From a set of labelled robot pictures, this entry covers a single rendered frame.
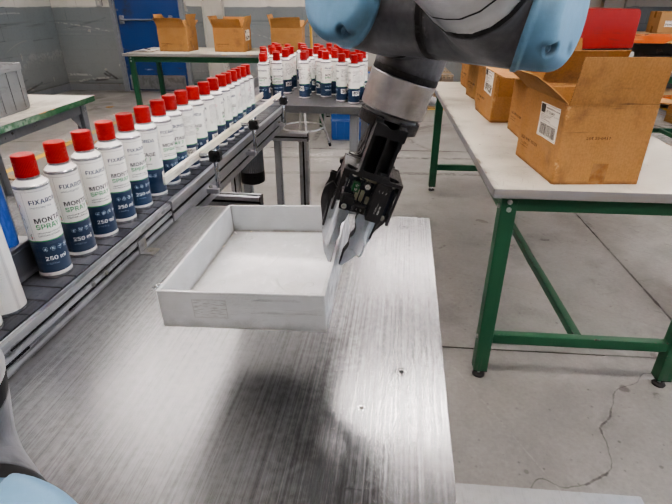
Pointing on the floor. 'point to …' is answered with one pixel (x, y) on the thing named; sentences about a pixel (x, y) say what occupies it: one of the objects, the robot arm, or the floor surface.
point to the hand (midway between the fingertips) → (337, 252)
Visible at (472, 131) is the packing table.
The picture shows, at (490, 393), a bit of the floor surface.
